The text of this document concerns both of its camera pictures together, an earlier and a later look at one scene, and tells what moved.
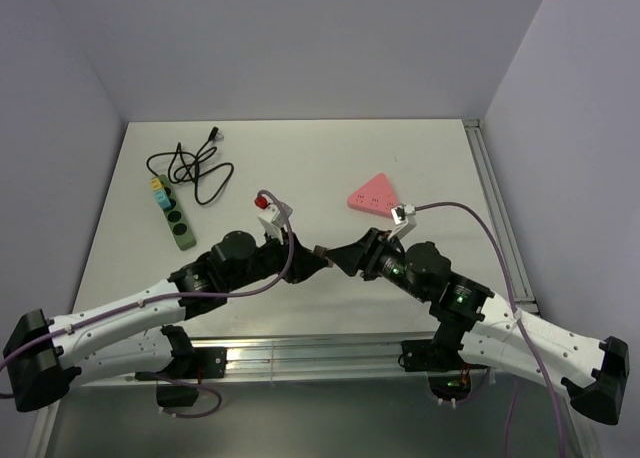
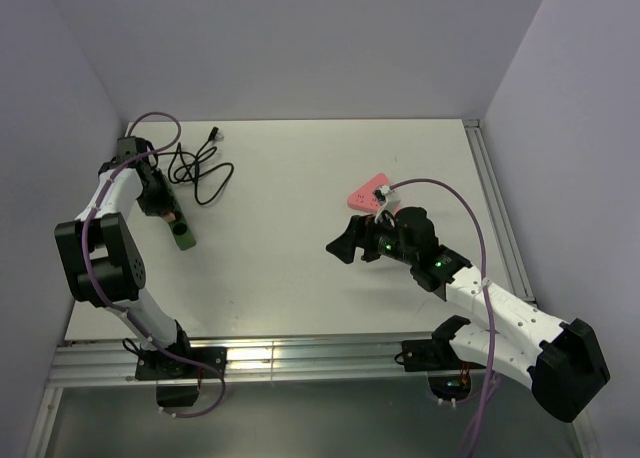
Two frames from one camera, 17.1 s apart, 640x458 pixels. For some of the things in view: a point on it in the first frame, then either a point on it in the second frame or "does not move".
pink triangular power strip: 375,196 does not move
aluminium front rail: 309,360 does not move
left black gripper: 304,262 -> 155,208
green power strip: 177,220 does not move
